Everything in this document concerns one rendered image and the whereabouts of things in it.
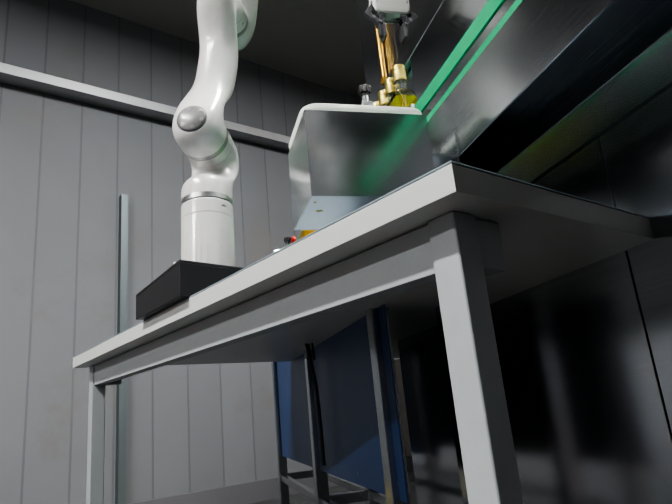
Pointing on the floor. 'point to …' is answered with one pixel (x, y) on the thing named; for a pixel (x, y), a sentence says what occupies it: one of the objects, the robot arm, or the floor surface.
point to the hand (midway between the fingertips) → (393, 33)
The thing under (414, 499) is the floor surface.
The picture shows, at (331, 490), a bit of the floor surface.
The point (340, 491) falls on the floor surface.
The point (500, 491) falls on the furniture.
